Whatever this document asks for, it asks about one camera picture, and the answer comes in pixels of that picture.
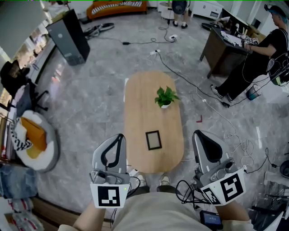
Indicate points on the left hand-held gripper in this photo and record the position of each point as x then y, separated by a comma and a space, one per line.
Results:
108, 196

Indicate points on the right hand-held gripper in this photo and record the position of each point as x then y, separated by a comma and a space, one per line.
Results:
232, 186

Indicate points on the black picture frame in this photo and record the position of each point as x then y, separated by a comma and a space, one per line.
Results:
153, 140

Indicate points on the person's right forearm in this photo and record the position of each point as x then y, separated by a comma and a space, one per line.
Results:
234, 214

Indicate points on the person's left forearm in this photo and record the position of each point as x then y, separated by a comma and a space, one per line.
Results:
90, 217

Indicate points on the wooden coffee table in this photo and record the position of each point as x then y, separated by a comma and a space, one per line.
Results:
140, 121

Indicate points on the person's left shoe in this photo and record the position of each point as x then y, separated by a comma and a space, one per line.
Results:
141, 180

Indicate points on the person's shoe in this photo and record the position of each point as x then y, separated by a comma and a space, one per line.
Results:
141, 180
164, 180

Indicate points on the person's dark trousers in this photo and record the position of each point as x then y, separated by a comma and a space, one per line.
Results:
142, 190

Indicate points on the person's right shoe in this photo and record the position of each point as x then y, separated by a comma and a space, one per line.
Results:
164, 180

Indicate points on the round grey white pouf chair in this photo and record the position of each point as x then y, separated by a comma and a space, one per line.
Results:
50, 151

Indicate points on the green potted plant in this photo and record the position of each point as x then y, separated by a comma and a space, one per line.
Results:
166, 97

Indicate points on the black screen device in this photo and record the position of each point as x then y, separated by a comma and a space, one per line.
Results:
211, 220

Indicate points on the person's beige shirt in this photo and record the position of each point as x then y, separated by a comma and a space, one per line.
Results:
158, 214

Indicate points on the brown wooden bench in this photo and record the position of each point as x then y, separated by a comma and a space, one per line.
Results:
63, 215

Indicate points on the teal waste bin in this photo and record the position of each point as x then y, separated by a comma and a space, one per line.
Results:
252, 93

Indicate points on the yellow cushion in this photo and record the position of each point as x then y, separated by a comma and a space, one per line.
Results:
34, 153

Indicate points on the orange cushion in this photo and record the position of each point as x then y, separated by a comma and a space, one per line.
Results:
34, 133

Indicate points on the round black stool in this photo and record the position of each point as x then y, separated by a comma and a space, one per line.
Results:
285, 169

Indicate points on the black metal stand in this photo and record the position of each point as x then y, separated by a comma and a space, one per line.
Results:
273, 203

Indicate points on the black white striped cushion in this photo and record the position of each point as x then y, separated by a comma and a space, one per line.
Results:
20, 142

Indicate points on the black office chair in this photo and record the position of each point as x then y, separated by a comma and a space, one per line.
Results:
39, 99

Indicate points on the blue denim cloth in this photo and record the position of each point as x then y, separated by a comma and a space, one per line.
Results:
18, 182

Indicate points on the dark wooden desk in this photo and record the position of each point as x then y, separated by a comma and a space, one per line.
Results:
219, 54

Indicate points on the pile of red-printed plastic packets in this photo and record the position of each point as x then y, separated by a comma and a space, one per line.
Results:
22, 216

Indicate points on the white long desk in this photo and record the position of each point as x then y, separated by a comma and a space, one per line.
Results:
43, 61

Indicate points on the cardboard box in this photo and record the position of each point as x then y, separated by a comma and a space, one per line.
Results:
257, 33

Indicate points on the dark grey tall cabinet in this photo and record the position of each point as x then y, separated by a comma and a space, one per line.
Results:
67, 38

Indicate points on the white drawer cabinet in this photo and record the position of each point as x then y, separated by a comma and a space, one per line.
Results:
203, 9

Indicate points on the white round side table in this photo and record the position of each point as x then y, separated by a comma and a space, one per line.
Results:
164, 12

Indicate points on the orange sofa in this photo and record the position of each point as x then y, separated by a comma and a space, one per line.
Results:
117, 10

